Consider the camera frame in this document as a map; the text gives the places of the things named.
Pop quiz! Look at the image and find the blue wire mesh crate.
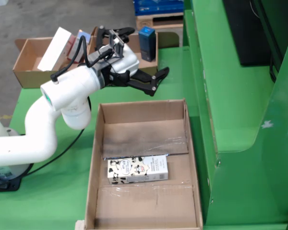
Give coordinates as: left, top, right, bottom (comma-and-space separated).
133, 0, 184, 17

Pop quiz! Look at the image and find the pink carton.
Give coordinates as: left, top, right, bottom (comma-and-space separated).
66, 35, 78, 59

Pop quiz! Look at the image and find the green metal shelf unit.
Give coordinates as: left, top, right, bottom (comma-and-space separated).
182, 0, 288, 230

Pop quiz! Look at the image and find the large cardboard tray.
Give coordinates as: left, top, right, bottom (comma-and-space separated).
84, 98, 204, 230

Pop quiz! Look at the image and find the plain cardboard box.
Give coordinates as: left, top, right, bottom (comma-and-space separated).
12, 37, 91, 89

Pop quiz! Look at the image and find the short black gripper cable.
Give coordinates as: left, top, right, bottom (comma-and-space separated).
50, 35, 114, 81

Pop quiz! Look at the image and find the cardboard box with green flap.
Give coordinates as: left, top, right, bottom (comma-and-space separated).
86, 26, 180, 87

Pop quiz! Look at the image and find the dark blue carton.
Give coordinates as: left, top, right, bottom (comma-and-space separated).
138, 26, 157, 62

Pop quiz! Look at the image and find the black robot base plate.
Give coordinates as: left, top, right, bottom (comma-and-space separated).
0, 162, 35, 192

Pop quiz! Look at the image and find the large white carton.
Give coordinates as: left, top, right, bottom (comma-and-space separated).
37, 26, 73, 72

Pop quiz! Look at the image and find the cow print hand cream box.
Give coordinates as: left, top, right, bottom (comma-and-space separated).
107, 155, 169, 185

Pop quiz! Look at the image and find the wooden pallet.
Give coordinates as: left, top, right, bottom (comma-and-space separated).
135, 13, 184, 31

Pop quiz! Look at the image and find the carton with lavender lid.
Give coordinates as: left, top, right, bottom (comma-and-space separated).
72, 30, 92, 63

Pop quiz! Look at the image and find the black monitor cable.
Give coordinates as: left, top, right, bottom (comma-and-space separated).
268, 56, 278, 83

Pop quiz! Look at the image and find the long thin black cable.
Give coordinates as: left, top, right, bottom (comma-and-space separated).
0, 95, 92, 183

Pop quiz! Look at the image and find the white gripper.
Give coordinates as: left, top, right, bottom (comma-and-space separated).
95, 25, 170, 97

